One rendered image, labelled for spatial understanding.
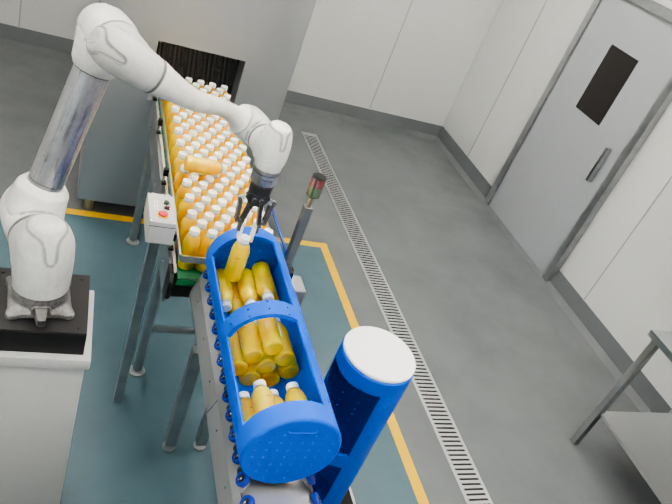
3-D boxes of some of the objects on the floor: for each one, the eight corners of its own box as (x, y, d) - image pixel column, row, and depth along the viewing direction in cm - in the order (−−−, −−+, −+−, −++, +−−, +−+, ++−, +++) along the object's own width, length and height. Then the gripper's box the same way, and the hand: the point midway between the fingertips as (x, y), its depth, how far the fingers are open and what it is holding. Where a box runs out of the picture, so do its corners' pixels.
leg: (162, 452, 290) (192, 354, 257) (161, 441, 294) (191, 343, 261) (175, 452, 292) (206, 354, 259) (174, 441, 297) (205, 344, 264)
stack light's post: (241, 378, 342) (305, 208, 284) (240, 372, 345) (303, 203, 287) (249, 378, 344) (313, 209, 286) (247, 373, 347) (311, 204, 289)
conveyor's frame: (129, 426, 295) (167, 276, 248) (125, 221, 418) (150, 94, 371) (231, 427, 314) (285, 287, 267) (198, 230, 437) (231, 111, 390)
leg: (193, 451, 296) (226, 355, 263) (192, 441, 300) (224, 345, 267) (205, 451, 298) (240, 356, 265) (204, 441, 302) (238, 346, 269)
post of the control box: (113, 402, 303) (152, 231, 250) (113, 395, 306) (151, 225, 253) (122, 402, 304) (162, 232, 252) (122, 395, 307) (162, 226, 255)
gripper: (239, 183, 205) (221, 243, 217) (288, 192, 212) (268, 249, 224) (236, 171, 211) (219, 230, 223) (284, 180, 217) (265, 236, 230)
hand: (246, 231), depth 222 cm, fingers closed on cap, 4 cm apart
